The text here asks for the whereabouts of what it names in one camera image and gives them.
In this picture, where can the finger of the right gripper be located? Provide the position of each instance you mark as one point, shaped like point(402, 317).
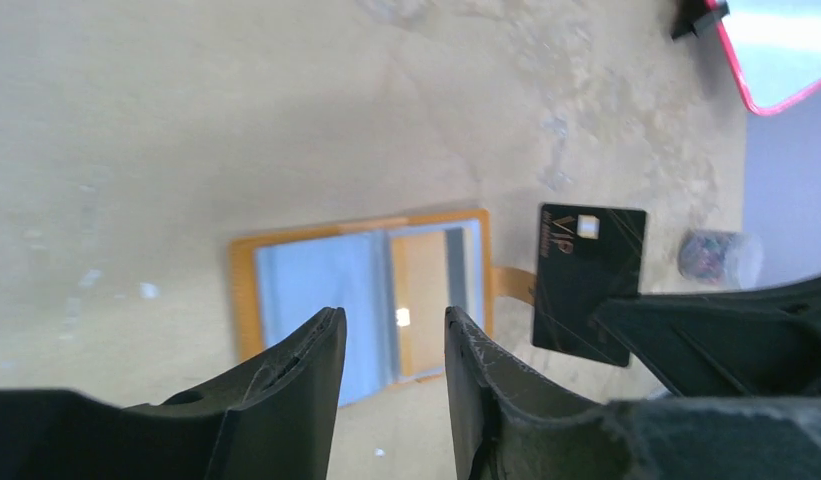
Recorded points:
point(757, 343)

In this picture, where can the black whiteboard stand foot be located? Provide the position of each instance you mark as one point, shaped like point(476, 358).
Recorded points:
point(695, 17)

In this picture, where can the pink framed whiteboard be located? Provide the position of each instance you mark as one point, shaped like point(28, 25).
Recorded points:
point(774, 50)

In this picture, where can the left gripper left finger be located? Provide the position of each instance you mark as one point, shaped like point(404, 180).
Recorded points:
point(270, 417)

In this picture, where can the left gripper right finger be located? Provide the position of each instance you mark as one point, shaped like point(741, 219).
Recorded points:
point(510, 422)

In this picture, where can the orange leather card holder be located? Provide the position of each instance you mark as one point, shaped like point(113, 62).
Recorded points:
point(393, 276)

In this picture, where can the black VIP card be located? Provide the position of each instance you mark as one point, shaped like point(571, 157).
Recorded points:
point(586, 254)

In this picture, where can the jar of paper clips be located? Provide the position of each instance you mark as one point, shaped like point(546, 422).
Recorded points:
point(726, 259)

